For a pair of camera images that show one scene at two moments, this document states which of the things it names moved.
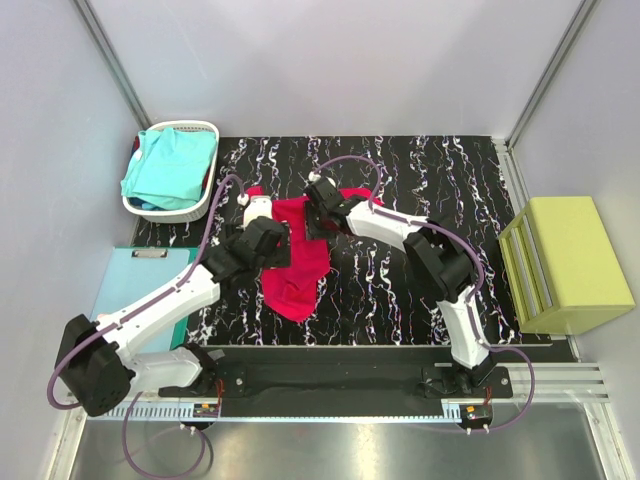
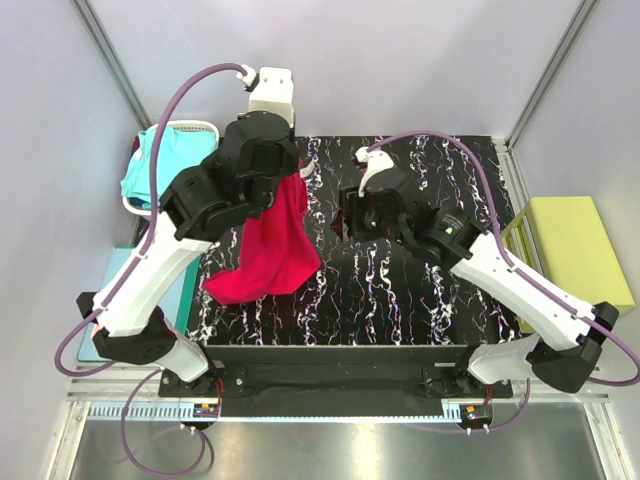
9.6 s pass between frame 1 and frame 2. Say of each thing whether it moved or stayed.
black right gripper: moved
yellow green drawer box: stayed
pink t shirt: moved
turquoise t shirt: stayed
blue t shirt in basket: stayed
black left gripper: moved
